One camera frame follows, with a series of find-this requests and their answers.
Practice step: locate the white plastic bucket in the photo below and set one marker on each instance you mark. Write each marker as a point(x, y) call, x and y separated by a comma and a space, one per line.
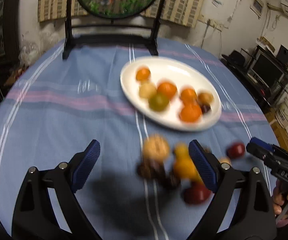
point(281, 115)

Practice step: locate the green yellow round fruit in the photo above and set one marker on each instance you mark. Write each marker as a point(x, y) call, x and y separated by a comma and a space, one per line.
point(158, 103)

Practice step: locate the white oval plate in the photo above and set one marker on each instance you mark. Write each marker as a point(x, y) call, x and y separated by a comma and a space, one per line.
point(182, 75)

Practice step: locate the small dark plum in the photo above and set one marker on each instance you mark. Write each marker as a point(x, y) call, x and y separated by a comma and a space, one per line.
point(205, 108)

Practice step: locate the golden brown round fruit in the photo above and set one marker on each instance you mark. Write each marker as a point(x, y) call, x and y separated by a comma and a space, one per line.
point(205, 98)

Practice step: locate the large orange mandarin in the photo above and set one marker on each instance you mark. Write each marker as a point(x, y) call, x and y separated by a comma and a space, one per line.
point(190, 113)
point(168, 89)

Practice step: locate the goldfish round screen ornament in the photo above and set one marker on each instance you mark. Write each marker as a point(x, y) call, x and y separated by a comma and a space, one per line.
point(108, 39)

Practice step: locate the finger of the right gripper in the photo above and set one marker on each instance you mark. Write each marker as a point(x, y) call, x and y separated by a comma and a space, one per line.
point(261, 143)
point(257, 151)

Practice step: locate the blue striped tablecloth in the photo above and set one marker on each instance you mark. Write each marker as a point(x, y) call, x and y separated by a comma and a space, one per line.
point(57, 107)

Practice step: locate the computer monitor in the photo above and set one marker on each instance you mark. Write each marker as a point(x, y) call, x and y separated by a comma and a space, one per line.
point(266, 70)

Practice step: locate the dark brown passionfruit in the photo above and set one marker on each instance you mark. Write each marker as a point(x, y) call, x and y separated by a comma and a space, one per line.
point(171, 182)

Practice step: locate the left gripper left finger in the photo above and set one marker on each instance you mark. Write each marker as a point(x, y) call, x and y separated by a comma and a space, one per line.
point(34, 217)

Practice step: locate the black metal shelf rack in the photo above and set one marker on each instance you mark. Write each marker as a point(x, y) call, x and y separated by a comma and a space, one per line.
point(274, 93)

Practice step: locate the yellow orange persimmon fruit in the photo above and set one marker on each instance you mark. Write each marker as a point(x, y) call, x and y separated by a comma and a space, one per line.
point(143, 74)

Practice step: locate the dark red plum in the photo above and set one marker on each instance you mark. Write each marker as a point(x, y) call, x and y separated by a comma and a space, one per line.
point(196, 194)

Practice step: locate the small yellow orange fruit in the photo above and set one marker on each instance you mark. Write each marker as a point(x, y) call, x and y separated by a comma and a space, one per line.
point(184, 168)

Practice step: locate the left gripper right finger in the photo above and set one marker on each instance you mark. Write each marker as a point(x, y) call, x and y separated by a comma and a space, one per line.
point(253, 217)

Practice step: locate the pale yellow round fruit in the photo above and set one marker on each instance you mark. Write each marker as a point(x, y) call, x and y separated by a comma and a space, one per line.
point(147, 90)

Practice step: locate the dark brown mangosteen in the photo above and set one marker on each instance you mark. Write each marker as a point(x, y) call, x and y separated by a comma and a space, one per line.
point(151, 169)

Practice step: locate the black speaker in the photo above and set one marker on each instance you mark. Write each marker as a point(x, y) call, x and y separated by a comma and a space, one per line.
point(282, 56)

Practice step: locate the striped beige curtain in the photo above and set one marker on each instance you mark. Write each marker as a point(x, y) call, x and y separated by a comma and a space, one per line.
point(124, 0)

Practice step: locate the tan striped melon fruit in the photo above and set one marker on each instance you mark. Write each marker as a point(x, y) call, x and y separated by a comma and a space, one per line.
point(225, 160)

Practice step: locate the large red plum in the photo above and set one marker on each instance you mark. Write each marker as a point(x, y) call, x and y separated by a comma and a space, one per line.
point(236, 150)

